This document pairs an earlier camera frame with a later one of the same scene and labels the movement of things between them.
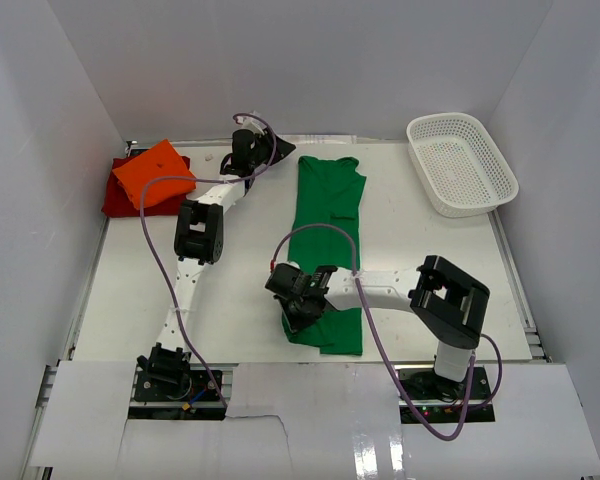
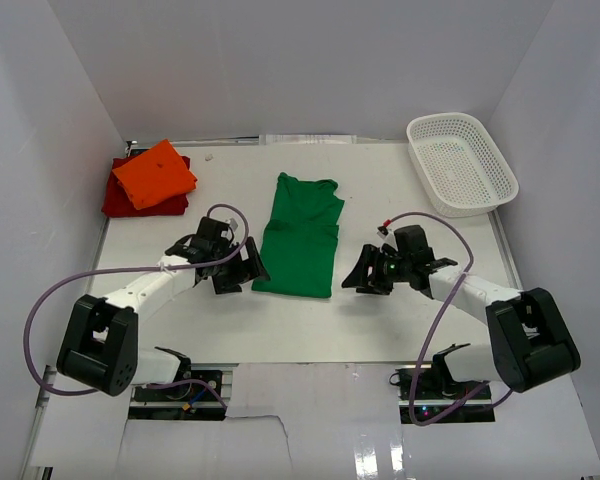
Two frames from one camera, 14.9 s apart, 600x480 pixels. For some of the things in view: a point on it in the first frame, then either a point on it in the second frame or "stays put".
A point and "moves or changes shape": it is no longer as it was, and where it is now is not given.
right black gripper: (295, 325) → (358, 278)
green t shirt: (327, 192) moves or changes shape
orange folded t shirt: (157, 161) stays put
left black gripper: (283, 149) → (247, 269)
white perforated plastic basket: (462, 170) stays put
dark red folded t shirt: (117, 204) stays put
